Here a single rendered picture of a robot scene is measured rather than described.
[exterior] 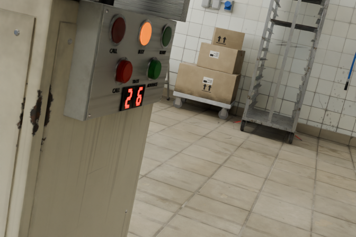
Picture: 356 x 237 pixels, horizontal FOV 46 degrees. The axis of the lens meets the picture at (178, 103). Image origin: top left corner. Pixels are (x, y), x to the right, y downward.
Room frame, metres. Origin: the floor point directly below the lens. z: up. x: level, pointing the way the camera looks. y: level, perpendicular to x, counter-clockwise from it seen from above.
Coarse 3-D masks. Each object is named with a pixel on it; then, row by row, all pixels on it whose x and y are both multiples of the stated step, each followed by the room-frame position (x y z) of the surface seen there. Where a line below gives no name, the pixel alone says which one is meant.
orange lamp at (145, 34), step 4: (148, 24) 0.59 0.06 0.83; (144, 28) 0.58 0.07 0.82; (148, 28) 0.59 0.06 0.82; (144, 32) 0.58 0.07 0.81; (148, 32) 0.59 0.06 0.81; (144, 36) 0.58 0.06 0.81; (148, 36) 0.60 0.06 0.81; (144, 40) 0.58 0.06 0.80; (148, 40) 0.60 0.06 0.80; (144, 44) 0.59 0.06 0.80
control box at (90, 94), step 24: (96, 24) 0.48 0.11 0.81; (144, 24) 0.58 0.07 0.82; (168, 24) 0.66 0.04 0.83; (96, 48) 0.48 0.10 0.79; (120, 48) 0.53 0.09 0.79; (144, 48) 0.60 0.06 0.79; (168, 48) 0.69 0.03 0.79; (72, 72) 0.48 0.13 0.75; (96, 72) 0.48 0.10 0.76; (144, 72) 0.61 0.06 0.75; (72, 96) 0.48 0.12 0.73; (96, 96) 0.49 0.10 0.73; (120, 96) 0.55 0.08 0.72; (144, 96) 0.63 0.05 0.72
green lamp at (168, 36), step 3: (168, 27) 0.66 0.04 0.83; (165, 30) 0.65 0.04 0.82; (168, 30) 0.66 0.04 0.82; (171, 30) 0.67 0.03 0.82; (165, 33) 0.65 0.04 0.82; (168, 33) 0.67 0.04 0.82; (171, 33) 0.68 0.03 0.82; (165, 36) 0.66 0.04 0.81; (168, 36) 0.67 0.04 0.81; (165, 39) 0.66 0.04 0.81; (168, 39) 0.67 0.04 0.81; (165, 42) 0.66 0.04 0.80; (168, 42) 0.67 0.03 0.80; (165, 45) 0.66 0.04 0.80
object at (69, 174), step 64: (0, 0) 0.46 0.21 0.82; (64, 0) 0.46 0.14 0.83; (0, 64) 0.45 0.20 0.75; (64, 64) 0.47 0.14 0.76; (0, 128) 0.45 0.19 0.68; (64, 128) 0.49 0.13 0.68; (128, 128) 0.67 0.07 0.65; (0, 192) 0.45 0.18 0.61; (64, 192) 0.51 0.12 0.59; (128, 192) 0.71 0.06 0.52
